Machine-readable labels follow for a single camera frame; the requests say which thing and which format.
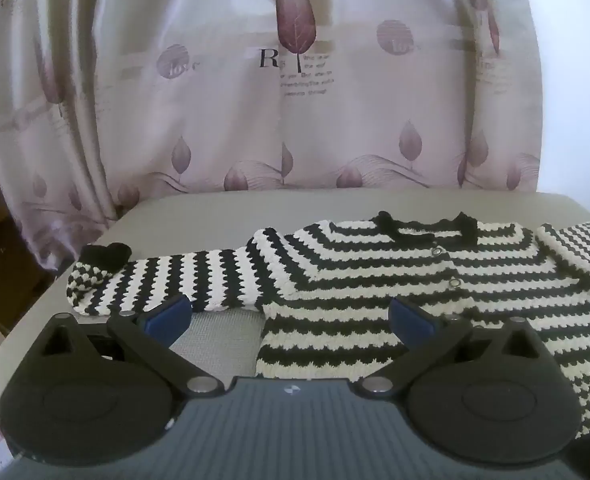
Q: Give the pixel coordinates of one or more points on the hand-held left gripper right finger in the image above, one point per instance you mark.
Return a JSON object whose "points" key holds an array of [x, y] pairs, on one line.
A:
{"points": [[409, 321]]}

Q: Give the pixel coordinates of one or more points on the black and white striped sweater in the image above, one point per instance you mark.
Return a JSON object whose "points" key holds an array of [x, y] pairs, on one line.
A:
{"points": [[350, 270]]}

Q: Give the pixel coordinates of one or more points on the pink leaf print curtain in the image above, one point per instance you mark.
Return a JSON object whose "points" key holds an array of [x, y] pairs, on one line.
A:
{"points": [[225, 110]]}

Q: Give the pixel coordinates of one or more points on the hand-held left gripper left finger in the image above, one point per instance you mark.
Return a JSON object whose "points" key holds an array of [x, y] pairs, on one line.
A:
{"points": [[169, 313]]}

